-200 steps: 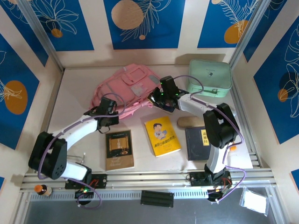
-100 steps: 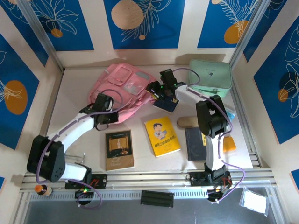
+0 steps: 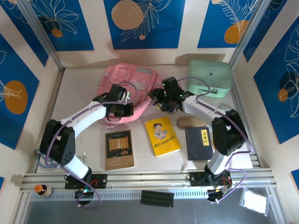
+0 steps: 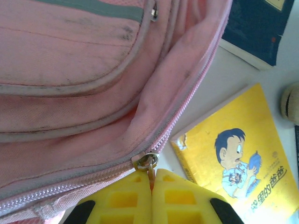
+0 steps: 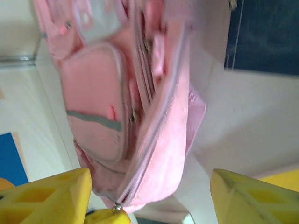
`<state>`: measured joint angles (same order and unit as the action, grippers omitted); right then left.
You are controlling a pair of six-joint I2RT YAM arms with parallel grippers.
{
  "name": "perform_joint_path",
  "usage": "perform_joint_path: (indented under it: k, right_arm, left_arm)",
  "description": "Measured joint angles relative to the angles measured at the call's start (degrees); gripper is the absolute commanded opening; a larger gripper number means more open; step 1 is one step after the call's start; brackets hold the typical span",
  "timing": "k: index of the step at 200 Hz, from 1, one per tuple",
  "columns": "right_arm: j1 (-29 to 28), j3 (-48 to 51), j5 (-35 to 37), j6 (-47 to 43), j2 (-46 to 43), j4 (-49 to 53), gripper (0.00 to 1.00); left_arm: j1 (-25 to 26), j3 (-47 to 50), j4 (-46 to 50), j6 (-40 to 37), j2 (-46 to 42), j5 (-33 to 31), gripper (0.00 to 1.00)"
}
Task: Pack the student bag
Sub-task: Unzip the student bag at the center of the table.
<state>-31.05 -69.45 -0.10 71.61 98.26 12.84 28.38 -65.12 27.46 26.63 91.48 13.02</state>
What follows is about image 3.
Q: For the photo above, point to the pink student backpack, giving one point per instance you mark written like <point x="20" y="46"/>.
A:
<point x="140" y="77"/>

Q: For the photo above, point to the yellow cartoon cover book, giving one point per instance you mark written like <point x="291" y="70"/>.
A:
<point x="163" y="140"/>

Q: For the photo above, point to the dark brown scroll cover book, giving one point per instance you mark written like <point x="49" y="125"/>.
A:
<point x="119" y="149"/>

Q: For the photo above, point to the navy book with yellow label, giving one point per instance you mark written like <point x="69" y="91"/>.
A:
<point x="196" y="144"/>

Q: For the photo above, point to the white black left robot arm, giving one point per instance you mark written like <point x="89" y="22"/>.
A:
<point x="81" y="116"/>

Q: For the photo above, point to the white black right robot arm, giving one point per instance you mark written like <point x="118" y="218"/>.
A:
<point x="198" y="109"/>

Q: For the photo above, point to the clear plastic bag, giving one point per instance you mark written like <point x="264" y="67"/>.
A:
<point x="253" y="201"/>

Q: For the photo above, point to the mint green zip case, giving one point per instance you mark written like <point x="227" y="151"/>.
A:
<point x="219" y="77"/>

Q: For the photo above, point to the black ribbed plate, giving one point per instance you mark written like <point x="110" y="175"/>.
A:
<point x="157" y="198"/>

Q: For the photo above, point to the brown bottle with orange cap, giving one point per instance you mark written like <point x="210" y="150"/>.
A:
<point x="43" y="190"/>

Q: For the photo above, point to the blue floral wall poster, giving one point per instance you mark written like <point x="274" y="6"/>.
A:
<point x="70" y="35"/>
<point x="210" y="23"/>
<point x="163" y="35"/>
<point x="23" y="26"/>
<point x="265" y="23"/>
<point x="275" y="116"/>
<point x="14" y="70"/>

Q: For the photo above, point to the aluminium front rail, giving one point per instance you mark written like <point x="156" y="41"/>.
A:
<point x="151" y="179"/>

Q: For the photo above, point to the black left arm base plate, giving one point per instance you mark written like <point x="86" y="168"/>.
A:
<point x="100" y="180"/>

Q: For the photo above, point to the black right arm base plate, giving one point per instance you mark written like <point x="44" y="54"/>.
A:
<point x="196" y="179"/>

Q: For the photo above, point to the aluminium right corner post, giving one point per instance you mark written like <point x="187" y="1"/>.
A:
<point x="251" y="23"/>

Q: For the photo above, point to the aluminium corner post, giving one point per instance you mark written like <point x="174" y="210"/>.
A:
<point x="251" y="23"/>
<point x="43" y="35"/>

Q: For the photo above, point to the aluminium left corner post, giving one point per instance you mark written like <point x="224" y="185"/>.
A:
<point x="43" y="35"/>

